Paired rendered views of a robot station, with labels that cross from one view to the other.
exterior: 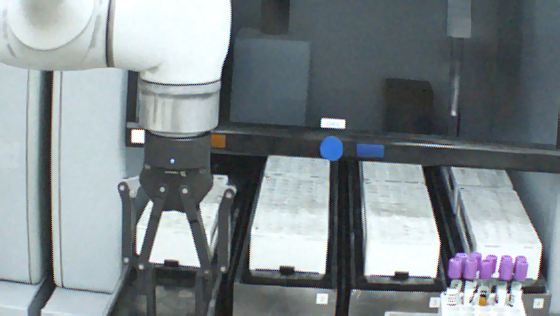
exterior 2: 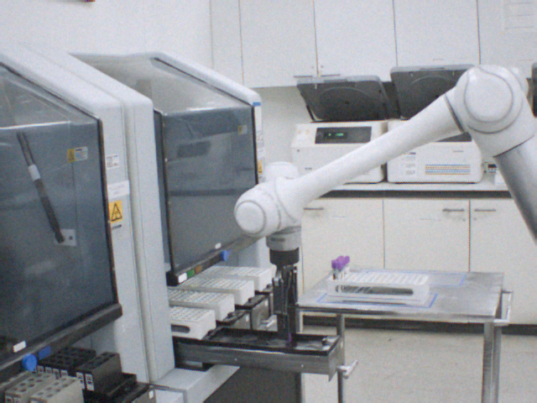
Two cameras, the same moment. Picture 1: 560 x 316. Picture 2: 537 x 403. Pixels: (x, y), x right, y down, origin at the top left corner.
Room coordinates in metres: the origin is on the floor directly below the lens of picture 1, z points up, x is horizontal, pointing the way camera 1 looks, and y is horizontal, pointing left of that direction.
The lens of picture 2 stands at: (0.77, 1.67, 1.42)
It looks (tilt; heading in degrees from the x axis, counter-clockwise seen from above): 9 degrees down; 290
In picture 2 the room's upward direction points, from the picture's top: 3 degrees counter-clockwise
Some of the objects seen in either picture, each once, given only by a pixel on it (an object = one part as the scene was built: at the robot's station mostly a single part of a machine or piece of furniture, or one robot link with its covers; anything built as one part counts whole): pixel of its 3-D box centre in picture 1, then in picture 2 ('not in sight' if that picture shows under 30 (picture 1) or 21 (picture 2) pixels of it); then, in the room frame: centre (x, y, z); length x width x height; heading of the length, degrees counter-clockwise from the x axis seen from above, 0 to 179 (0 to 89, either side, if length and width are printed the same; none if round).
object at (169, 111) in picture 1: (178, 104); (284, 237); (1.29, 0.12, 1.08); 0.09 x 0.09 x 0.06
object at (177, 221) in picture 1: (184, 220); (160, 321); (1.66, 0.13, 0.83); 0.30 x 0.10 x 0.06; 178
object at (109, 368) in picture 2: not in sight; (104, 374); (1.58, 0.54, 0.85); 0.12 x 0.02 x 0.06; 89
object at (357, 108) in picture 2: not in sight; (346, 127); (1.71, -2.47, 1.22); 0.62 x 0.56 x 0.64; 86
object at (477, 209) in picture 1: (495, 235); (225, 279); (1.65, -0.32, 0.83); 0.30 x 0.10 x 0.06; 178
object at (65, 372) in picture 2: not in sight; (80, 369); (1.65, 0.54, 0.85); 0.12 x 0.02 x 0.06; 89
